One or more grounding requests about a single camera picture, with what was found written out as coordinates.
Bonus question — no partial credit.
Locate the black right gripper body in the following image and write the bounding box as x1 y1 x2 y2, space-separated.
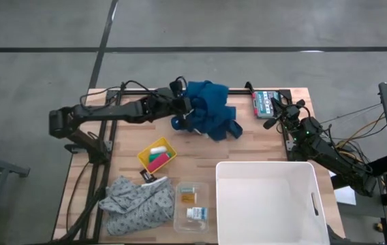
277 103 304 132

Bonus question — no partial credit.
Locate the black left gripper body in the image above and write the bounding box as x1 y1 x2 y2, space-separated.
152 87 194 117

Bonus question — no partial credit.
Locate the blue cloth garment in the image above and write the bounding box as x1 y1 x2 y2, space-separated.
170 80 244 142

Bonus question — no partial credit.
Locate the white bandage roll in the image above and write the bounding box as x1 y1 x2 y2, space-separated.
149 145 168 156

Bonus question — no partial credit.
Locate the green bandage roll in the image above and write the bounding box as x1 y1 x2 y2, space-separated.
148 152 172 164

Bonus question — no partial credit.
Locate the red bandage roll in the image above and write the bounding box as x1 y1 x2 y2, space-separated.
146 152 172 174

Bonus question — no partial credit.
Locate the yellow plastic tray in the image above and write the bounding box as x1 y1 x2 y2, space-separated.
136 136 179 176

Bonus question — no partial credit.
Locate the orange pill bottle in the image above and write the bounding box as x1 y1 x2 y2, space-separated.
180 193 198 205

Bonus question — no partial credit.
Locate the white pill bottle blue label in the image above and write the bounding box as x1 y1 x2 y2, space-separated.
185 206 209 222

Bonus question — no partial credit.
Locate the red teal first aid kit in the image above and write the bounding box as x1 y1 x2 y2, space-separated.
251 90 281 119

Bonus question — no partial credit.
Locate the white textured plastic bin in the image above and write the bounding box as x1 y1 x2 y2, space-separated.
215 161 331 245

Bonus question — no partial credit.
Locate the white paper sheet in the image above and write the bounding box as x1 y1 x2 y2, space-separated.
332 184 358 206

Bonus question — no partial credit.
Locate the grey patterned cloth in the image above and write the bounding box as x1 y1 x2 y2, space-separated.
98 174 176 237

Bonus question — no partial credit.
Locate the clear plastic container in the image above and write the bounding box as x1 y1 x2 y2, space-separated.
173 180 211 235

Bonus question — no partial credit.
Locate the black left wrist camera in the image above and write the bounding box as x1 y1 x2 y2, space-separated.
169 78 185 100

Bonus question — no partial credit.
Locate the black metal table frame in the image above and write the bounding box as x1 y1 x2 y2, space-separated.
52 81 297 245

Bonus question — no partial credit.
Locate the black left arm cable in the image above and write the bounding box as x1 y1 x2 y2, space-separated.
78 79 168 107

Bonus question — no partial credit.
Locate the yellow floor cable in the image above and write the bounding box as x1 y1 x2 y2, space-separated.
335 111 387 151

